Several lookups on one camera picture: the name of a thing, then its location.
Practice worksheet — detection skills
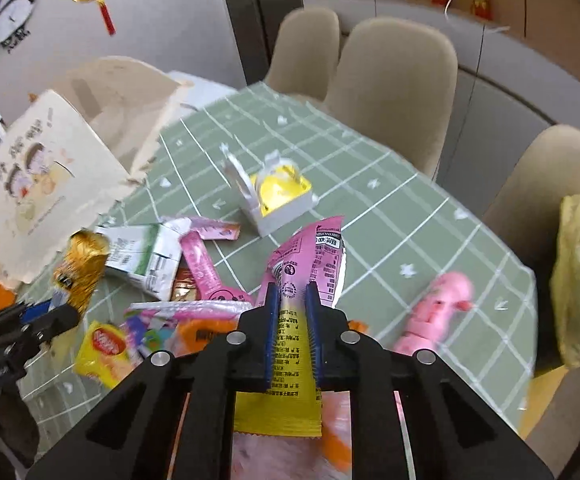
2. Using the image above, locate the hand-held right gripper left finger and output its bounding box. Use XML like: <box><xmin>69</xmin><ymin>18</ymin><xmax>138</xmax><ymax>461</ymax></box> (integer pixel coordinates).
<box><xmin>25</xmin><ymin>282</ymin><xmax>281</xmax><ymax>480</ymax></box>

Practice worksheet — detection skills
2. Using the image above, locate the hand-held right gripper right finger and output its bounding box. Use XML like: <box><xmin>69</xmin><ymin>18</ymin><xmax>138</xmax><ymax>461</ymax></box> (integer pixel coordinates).
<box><xmin>304</xmin><ymin>282</ymin><xmax>556</xmax><ymax>480</ymax></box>

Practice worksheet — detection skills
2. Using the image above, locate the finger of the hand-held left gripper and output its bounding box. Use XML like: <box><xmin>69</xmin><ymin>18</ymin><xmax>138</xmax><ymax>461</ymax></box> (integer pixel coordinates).
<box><xmin>0</xmin><ymin>302</ymin><xmax>81</xmax><ymax>361</ymax></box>

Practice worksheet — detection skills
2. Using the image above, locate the gold wrapper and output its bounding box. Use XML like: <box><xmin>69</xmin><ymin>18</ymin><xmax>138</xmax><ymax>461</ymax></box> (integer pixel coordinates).
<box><xmin>52</xmin><ymin>230</ymin><xmax>111</xmax><ymax>312</ymax></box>

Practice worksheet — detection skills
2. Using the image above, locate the pink yellow snack wrapper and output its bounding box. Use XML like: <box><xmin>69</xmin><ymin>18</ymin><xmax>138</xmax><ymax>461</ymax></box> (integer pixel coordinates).
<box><xmin>232</xmin><ymin>216</ymin><xmax>347</xmax><ymax>438</ymax></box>

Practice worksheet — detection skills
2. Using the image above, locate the colourful printed tissue pack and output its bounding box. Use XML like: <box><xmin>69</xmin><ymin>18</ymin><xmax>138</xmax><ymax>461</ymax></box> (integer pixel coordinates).
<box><xmin>124</xmin><ymin>300</ymin><xmax>252</xmax><ymax>361</ymax></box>

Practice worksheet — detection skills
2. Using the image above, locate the printed white paper bag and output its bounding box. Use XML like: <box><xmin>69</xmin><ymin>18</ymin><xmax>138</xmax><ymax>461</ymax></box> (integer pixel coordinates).
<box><xmin>0</xmin><ymin>57</ymin><xmax>193</xmax><ymax>291</ymax></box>

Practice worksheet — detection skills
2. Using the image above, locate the yellow snack packet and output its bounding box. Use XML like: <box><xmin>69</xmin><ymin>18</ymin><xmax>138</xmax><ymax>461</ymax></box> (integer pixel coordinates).
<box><xmin>74</xmin><ymin>321</ymin><xmax>143</xmax><ymax>388</ymax></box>

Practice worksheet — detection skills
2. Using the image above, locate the dark cloth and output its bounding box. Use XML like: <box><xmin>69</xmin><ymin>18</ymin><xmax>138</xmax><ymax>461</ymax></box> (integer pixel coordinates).
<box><xmin>0</xmin><ymin>390</ymin><xmax>41</xmax><ymax>467</ymax></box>

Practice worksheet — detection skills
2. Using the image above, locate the orange snack packet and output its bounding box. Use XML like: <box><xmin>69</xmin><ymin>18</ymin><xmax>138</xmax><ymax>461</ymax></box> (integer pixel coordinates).
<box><xmin>176</xmin><ymin>319</ymin><xmax>238</xmax><ymax>357</ymax></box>

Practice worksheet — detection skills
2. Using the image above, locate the pink sachet with cartoon face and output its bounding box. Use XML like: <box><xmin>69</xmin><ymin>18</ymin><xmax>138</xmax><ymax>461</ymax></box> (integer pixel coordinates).
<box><xmin>180</xmin><ymin>232</ymin><xmax>256</xmax><ymax>307</ymax></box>

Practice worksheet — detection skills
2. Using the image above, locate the red snack packet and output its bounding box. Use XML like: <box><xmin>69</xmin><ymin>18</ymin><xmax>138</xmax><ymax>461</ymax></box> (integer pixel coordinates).
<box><xmin>171</xmin><ymin>269</ymin><xmax>199</xmax><ymax>302</ymax></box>

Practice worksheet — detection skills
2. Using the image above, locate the green white milk carton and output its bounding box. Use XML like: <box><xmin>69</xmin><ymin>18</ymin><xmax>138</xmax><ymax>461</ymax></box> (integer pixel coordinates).
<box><xmin>95</xmin><ymin>222</ymin><xmax>186</xmax><ymax>302</ymax></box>

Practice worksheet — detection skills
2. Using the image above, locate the flat pink sachet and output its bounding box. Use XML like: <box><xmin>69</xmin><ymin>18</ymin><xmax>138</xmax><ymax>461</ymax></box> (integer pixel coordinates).
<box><xmin>162</xmin><ymin>216</ymin><xmax>241</xmax><ymax>242</ymax></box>

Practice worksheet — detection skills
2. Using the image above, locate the pink wrapper packet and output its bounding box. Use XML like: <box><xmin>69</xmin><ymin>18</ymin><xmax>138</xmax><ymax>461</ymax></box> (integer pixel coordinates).
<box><xmin>392</xmin><ymin>272</ymin><xmax>476</xmax><ymax>356</ymax></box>

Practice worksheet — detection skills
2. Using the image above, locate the white yellow open carton box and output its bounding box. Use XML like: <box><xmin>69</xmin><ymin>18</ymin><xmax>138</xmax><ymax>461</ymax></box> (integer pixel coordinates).
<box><xmin>220</xmin><ymin>144</ymin><xmax>318</xmax><ymax>237</ymax></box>

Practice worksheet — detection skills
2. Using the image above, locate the green checked tablecloth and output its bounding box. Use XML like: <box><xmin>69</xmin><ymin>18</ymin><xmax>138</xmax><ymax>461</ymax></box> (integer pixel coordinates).
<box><xmin>20</xmin><ymin>80</ymin><xmax>538</xmax><ymax>441</ymax></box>

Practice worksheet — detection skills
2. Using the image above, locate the beige chair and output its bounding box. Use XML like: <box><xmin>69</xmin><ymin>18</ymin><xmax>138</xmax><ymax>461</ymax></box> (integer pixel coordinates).
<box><xmin>265</xmin><ymin>7</ymin><xmax>342</xmax><ymax>104</ymax></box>
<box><xmin>482</xmin><ymin>125</ymin><xmax>580</xmax><ymax>271</ymax></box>
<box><xmin>322</xmin><ymin>17</ymin><xmax>458</xmax><ymax>178</ymax></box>

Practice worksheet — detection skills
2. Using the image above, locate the grey low cabinet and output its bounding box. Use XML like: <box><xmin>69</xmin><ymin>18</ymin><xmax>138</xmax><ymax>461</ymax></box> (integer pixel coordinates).
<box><xmin>302</xmin><ymin>0</ymin><xmax>580</xmax><ymax>136</ymax></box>

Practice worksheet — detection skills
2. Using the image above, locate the white wall clock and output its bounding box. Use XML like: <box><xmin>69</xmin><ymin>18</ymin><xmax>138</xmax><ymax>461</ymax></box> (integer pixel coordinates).
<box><xmin>0</xmin><ymin>0</ymin><xmax>37</xmax><ymax>47</ymax></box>

